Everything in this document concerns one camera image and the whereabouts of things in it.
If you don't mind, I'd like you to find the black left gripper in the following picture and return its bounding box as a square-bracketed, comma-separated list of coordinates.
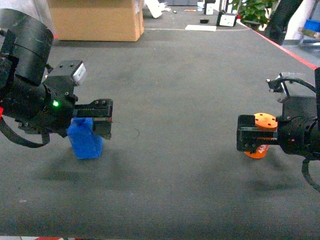
[18, 75, 113, 140]

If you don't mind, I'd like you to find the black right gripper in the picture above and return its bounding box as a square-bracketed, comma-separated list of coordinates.
[236, 96, 320, 160]

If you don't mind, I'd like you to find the orange cylindrical cap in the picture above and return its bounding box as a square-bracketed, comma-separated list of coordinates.
[244, 112, 278, 160]

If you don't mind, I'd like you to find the blue block part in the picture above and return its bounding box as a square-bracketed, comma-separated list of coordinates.
[67, 117, 103, 160]

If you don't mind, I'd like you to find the large cardboard box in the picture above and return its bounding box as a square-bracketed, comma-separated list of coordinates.
[47, 0, 144, 42]

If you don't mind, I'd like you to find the white paper sheet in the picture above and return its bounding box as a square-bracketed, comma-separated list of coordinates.
[185, 24, 217, 32]

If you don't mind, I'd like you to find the black white device box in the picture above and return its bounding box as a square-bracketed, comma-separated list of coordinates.
[216, 11, 238, 27]

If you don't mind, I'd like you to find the green potted plant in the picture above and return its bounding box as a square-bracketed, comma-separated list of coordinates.
[229, 0, 278, 30]

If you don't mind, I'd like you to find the small black object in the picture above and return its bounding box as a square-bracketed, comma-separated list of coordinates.
[199, 18, 209, 24]

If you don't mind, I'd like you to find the white tilted board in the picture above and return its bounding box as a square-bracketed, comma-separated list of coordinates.
[144, 0, 162, 19]

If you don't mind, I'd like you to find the blue bin far right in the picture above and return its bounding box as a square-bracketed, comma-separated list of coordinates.
[303, 19, 320, 32]

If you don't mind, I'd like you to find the far black white box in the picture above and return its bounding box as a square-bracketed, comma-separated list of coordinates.
[203, 0, 216, 15]

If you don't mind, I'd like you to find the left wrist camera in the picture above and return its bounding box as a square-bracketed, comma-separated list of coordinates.
[47, 60, 87, 87]

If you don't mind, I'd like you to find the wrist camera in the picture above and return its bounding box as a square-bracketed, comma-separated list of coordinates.
[265, 72, 316, 103]
[47, 60, 87, 87]

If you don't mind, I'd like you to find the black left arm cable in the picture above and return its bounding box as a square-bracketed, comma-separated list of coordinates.
[0, 117, 51, 149]

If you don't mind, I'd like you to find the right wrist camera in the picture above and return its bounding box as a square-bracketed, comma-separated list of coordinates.
[265, 72, 316, 103]

